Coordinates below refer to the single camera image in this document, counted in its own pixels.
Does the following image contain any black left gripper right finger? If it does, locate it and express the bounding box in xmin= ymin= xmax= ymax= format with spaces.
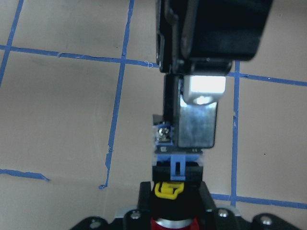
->
xmin=199 ymin=181 xmax=241 ymax=220

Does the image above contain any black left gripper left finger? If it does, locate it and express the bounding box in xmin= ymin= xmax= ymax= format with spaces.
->
xmin=115 ymin=182 xmax=152 ymax=225

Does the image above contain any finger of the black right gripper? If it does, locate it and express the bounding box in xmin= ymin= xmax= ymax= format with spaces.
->
xmin=163 ymin=74 xmax=226 ymax=149

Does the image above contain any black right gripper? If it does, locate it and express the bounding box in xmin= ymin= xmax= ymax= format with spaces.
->
xmin=155 ymin=0 xmax=272 ymax=73

